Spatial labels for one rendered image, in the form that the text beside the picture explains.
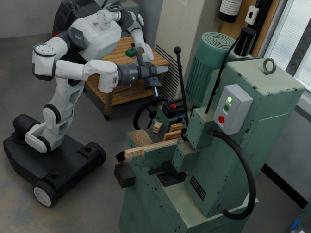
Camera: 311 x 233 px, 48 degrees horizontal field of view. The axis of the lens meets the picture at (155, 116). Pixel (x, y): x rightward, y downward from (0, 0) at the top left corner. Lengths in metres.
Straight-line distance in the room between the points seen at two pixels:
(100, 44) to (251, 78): 0.82
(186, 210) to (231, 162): 0.39
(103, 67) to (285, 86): 0.69
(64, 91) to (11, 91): 1.56
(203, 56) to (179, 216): 0.74
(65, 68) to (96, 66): 0.12
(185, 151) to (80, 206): 1.26
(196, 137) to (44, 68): 0.67
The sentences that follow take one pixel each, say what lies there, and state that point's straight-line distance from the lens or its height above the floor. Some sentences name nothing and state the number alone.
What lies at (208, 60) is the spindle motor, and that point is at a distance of 1.50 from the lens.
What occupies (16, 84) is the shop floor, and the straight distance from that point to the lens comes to 3.73.
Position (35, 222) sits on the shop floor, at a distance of 2.56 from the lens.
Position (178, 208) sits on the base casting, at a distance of 1.70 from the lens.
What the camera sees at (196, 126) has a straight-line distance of 1.43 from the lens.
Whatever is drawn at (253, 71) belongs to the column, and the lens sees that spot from 1.36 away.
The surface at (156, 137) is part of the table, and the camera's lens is 1.85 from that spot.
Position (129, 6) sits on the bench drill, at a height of 0.70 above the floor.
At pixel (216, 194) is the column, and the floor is 0.98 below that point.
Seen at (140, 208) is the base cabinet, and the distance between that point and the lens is 2.08.
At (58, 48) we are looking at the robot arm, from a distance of 1.57.
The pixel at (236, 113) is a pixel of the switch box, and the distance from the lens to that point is 1.26.
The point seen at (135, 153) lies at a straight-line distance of 1.71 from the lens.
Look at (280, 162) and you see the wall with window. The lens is 3.15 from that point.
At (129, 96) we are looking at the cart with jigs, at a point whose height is 0.18.
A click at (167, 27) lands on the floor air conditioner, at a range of 3.39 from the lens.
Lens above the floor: 2.12
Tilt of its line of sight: 38 degrees down
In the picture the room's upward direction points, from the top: 13 degrees clockwise
